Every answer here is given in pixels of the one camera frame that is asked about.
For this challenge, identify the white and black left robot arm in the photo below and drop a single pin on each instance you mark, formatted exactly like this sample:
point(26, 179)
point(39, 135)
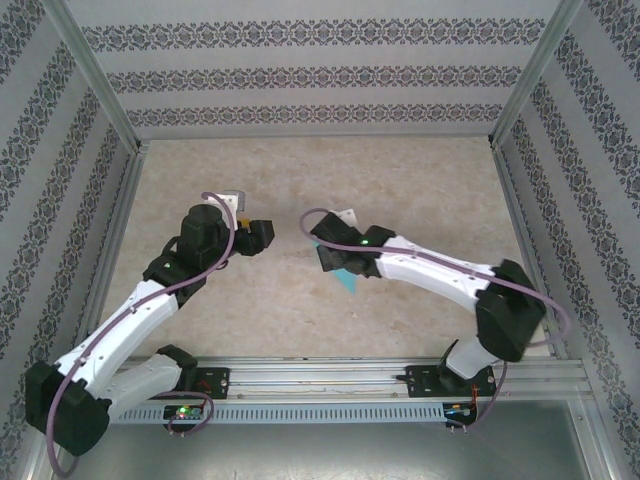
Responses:
point(125, 335)

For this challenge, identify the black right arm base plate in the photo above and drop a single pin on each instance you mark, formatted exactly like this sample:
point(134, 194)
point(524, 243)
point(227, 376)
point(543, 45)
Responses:
point(420, 382)

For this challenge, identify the teal paper sheet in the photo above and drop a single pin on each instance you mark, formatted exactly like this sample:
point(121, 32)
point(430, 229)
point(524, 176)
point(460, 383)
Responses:
point(347, 280)

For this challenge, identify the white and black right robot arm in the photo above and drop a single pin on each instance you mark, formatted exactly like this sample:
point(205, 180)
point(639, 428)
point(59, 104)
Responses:
point(510, 315)

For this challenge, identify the aluminium lower frame bar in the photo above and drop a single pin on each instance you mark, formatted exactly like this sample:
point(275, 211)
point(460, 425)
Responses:
point(27, 467)
point(600, 450)

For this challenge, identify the aluminium frame post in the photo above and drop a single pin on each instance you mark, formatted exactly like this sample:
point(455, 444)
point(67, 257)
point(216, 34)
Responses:
point(95, 75)
point(532, 75)

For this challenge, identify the aluminium mounting rail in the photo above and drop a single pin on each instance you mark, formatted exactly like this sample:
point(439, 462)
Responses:
point(320, 372)

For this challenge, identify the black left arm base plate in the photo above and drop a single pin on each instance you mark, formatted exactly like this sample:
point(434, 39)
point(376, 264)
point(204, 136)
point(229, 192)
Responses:
point(215, 382)

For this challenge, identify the aluminium back rail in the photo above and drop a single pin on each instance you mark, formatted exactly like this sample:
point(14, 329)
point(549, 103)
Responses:
point(320, 136)

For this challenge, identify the aluminium side rail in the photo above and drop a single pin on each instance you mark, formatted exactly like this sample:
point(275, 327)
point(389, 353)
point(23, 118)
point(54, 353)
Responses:
point(515, 200)
point(126, 200)

